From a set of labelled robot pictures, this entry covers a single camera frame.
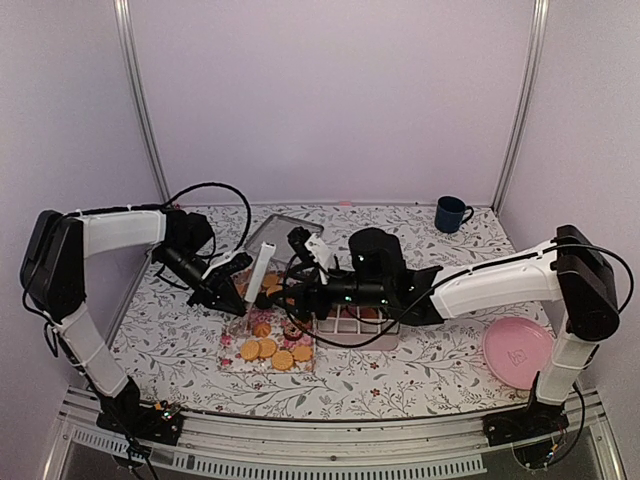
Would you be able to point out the metal frame post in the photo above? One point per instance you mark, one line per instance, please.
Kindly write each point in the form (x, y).
(531, 69)
(127, 45)

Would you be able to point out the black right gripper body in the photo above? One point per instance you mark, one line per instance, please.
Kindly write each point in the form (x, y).
(312, 288)

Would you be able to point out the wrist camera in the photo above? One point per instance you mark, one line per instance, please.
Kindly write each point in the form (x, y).
(312, 250)
(228, 265)

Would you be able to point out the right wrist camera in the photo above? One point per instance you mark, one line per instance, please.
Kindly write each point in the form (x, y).
(312, 250)

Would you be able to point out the beige embossed round biscuit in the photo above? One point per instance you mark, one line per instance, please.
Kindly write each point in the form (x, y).
(282, 360)

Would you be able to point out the metal tin lid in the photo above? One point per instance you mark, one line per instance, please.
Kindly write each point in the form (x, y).
(274, 230)

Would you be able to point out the pink plate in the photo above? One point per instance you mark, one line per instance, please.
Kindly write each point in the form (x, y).
(515, 349)

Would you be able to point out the pink divided cookie tin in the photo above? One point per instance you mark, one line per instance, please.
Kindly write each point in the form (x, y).
(348, 325)

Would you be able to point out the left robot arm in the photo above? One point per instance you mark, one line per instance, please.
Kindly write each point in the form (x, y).
(55, 275)

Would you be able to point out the right metal frame post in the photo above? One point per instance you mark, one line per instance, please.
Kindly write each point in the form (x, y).
(531, 69)

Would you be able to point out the left metal frame post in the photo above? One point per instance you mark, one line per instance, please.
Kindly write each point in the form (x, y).
(127, 45)

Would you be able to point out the aluminium front rail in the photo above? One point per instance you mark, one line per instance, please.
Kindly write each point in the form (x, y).
(224, 446)

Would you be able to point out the floral rectangular tray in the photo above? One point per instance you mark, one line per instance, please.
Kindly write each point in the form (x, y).
(253, 353)

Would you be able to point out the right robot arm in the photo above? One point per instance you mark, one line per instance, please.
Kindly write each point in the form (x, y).
(567, 268)

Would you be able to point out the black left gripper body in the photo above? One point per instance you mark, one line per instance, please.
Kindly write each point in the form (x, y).
(206, 289)

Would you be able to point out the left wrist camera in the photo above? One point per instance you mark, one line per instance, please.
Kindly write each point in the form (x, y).
(228, 265)

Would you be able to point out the metal serving tongs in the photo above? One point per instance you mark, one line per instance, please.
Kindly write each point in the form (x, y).
(241, 327)

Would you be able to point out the dark blue mug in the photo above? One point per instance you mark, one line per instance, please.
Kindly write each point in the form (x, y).
(451, 214)

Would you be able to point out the chocolate sprinkle donut cookie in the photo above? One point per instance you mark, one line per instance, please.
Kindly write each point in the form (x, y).
(292, 333)

